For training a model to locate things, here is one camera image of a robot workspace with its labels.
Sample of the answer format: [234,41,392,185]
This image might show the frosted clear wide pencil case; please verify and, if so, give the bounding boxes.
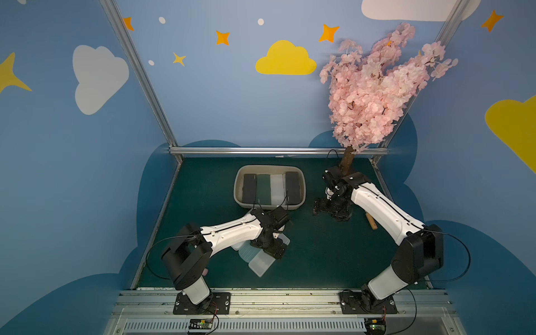
[246,234,290,277]

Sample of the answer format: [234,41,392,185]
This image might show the green translucent pencil case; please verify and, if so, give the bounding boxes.
[257,174,272,206]

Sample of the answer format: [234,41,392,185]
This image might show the dark grey pencil case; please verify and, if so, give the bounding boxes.
[285,171,302,205]
[241,174,257,205]

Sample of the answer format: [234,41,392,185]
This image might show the frosted clear slim pencil case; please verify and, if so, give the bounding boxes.
[270,174,286,206]

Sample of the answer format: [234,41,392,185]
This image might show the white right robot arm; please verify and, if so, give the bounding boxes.
[314,166,444,311]

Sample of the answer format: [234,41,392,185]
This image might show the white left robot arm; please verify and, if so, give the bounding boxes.
[161,206,289,306]

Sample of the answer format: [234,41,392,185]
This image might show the light teal ribbed pencil case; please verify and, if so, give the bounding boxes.
[238,243,262,263]

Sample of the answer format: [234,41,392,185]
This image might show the white rounded pencil case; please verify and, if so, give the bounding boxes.
[231,241,247,251]

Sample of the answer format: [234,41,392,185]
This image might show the beige storage box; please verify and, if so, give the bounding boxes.
[233,165,307,210]

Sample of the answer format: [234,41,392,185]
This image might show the left controller board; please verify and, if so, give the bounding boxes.
[186,318,214,334]

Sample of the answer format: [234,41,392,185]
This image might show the controller board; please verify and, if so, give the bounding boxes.
[364,318,387,335]
[186,318,214,334]

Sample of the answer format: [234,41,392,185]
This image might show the pink cherry blossom tree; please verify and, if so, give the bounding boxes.
[320,23,458,175]

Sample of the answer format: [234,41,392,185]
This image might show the right controller board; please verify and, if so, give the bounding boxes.
[364,318,387,335]

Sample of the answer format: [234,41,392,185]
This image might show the aluminium back crossbar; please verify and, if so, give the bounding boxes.
[169,146,389,156]

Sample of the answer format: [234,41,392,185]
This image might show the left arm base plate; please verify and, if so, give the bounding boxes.
[173,292,232,315]

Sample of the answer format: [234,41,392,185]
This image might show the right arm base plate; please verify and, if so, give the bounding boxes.
[339,290,398,315]

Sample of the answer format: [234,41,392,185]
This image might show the aluminium front rail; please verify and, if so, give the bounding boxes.
[104,288,466,334]

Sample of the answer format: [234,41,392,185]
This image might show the right aluminium frame post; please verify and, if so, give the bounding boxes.
[370,0,472,165]

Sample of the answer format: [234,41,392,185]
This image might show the aluminium frame post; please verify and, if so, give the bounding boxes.
[370,0,472,165]
[100,0,184,166]

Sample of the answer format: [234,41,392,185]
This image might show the left aluminium frame post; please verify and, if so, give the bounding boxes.
[100,0,184,166]

